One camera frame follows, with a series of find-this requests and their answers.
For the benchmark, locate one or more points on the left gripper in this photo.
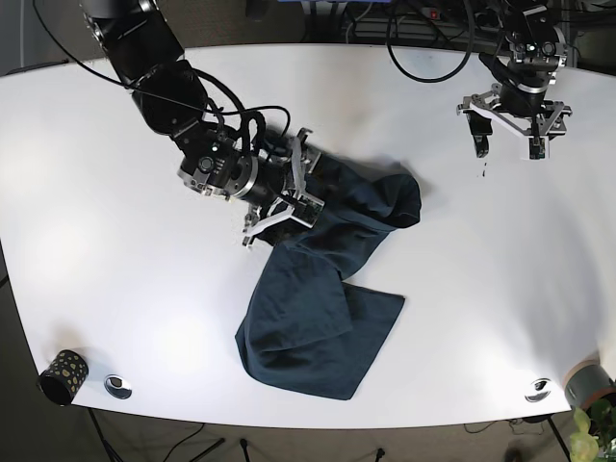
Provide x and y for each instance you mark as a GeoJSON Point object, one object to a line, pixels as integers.
{"type": "Point", "coordinates": [528, 116]}

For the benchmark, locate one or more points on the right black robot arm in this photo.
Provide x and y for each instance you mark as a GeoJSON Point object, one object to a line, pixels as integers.
{"type": "Point", "coordinates": [228, 149]}

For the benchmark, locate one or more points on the metal table grommet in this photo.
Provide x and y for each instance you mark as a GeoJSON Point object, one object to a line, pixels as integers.
{"type": "Point", "coordinates": [538, 390]}
{"type": "Point", "coordinates": [117, 386]}

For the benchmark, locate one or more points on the left metal table grommet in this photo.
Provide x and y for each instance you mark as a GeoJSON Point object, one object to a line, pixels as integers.
{"type": "Point", "coordinates": [117, 386]}

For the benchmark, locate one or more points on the grey plant pot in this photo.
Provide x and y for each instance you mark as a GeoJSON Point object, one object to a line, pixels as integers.
{"type": "Point", "coordinates": [587, 383]}

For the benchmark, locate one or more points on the right metal table grommet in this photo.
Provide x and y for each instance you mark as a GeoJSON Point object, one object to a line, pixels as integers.
{"type": "Point", "coordinates": [538, 390]}

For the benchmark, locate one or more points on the black floral cup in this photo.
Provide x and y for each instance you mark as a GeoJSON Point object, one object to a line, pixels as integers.
{"type": "Point", "coordinates": [63, 378]}

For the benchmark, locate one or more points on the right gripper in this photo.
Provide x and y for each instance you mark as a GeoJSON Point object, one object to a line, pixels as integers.
{"type": "Point", "coordinates": [274, 185]}

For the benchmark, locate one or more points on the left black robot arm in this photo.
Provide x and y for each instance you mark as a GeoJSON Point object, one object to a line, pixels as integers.
{"type": "Point", "coordinates": [537, 48]}

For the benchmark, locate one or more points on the navy blue T-shirt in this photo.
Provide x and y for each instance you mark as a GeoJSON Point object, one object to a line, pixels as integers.
{"type": "Point", "coordinates": [306, 329]}

